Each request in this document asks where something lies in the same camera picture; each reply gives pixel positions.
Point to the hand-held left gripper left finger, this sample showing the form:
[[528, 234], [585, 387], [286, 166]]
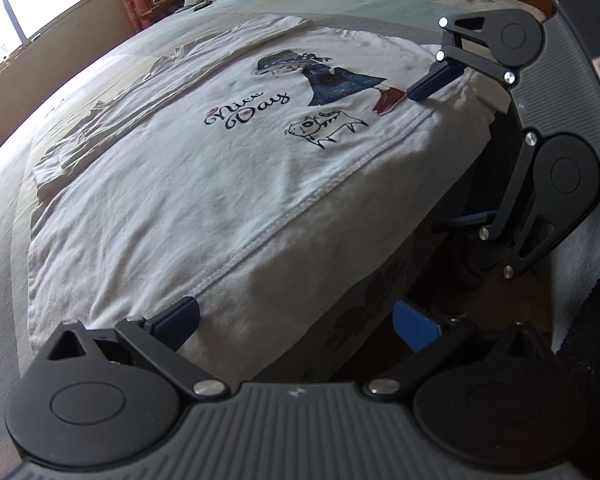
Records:
[[177, 321]]

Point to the wooden nightstand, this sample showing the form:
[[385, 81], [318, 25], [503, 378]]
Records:
[[150, 17]]

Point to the window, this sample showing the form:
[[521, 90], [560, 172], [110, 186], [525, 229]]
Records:
[[30, 0]]

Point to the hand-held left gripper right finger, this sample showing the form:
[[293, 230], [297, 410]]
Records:
[[415, 327]]

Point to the white printed t-shirt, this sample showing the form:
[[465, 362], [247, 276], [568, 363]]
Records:
[[180, 185]]

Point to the small black device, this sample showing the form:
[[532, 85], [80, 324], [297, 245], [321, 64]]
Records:
[[201, 7]]

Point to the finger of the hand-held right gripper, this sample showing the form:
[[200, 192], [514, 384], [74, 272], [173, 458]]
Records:
[[435, 80], [467, 222]]

